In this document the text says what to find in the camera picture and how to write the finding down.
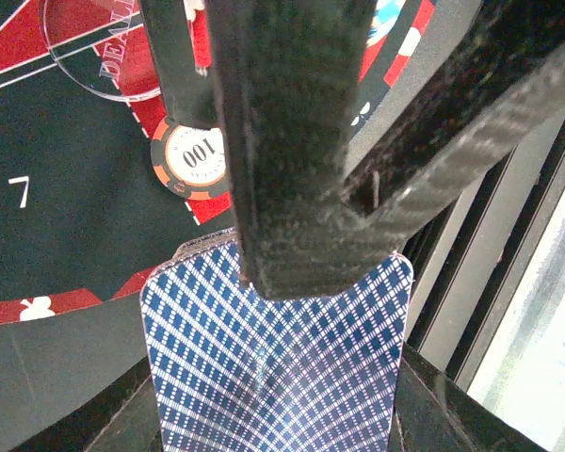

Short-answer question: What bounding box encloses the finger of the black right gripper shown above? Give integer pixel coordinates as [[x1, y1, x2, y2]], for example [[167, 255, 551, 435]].
[[140, 0, 217, 128], [206, 1, 396, 299]]

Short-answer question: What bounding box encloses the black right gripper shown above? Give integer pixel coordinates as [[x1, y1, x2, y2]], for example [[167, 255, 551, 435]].
[[338, 1, 565, 245]]

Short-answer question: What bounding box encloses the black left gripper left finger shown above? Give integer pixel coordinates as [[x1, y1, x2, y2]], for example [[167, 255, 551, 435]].
[[10, 358, 150, 451]]

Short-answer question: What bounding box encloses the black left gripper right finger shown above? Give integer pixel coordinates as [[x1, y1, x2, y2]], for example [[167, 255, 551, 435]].
[[388, 345, 544, 452]]

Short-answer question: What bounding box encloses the orange chip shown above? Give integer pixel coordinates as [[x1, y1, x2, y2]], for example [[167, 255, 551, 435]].
[[151, 117, 229, 201]]

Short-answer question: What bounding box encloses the blue playing card deck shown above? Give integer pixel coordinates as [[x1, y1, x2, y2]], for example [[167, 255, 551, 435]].
[[140, 229, 413, 451]]

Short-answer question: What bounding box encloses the white blue chip seat six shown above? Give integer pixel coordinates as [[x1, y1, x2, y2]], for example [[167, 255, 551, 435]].
[[366, 0, 405, 48]]

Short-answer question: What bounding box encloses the clear dealer button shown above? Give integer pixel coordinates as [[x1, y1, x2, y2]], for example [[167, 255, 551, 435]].
[[39, 0, 160, 103]]

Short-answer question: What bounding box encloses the round red black poker mat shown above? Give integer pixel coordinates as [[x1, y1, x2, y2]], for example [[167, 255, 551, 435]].
[[0, 0, 439, 329]]

